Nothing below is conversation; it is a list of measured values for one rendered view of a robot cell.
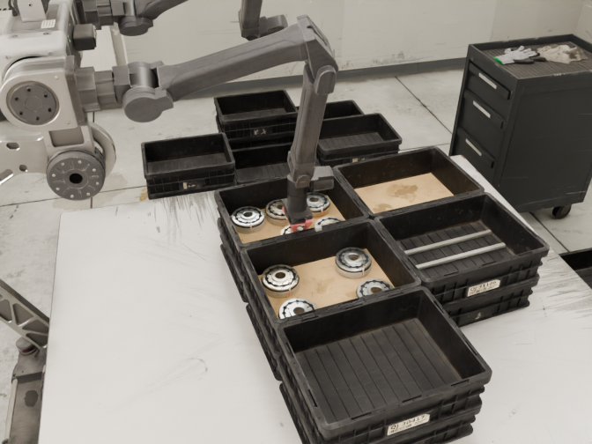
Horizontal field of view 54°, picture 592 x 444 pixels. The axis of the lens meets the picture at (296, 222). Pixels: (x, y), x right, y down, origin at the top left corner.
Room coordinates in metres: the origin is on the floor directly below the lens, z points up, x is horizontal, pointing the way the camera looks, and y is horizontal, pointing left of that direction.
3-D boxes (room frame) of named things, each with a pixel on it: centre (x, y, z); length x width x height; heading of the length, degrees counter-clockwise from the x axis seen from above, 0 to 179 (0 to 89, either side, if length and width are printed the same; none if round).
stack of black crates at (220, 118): (2.79, 0.21, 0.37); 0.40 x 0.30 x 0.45; 105
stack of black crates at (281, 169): (2.41, 0.11, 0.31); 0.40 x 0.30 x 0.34; 105
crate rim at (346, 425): (0.86, -0.19, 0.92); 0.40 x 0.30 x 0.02; 110
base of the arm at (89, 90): (1.09, 0.40, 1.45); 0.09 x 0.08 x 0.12; 15
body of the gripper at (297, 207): (1.36, 0.00, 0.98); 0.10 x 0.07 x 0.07; 17
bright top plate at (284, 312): (1.04, -0.01, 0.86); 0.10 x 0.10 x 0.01
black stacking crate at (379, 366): (0.86, -0.19, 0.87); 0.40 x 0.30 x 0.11; 110
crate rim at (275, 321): (1.14, -0.08, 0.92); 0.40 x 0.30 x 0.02; 110
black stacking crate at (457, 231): (1.28, -0.46, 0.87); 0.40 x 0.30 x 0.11; 110
